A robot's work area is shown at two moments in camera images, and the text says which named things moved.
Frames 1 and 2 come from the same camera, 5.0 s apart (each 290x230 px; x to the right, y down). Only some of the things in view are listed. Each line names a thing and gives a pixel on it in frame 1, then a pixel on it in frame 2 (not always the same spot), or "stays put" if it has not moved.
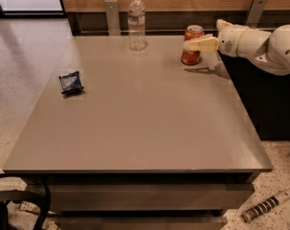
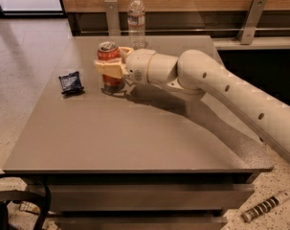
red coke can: (189, 56) to (109, 51)
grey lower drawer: (141, 223) stays put
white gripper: (230, 41) to (139, 66)
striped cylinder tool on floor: (265, 205) stays put
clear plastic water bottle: (136, 18) stays put
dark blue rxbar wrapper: (71, 82) stays put
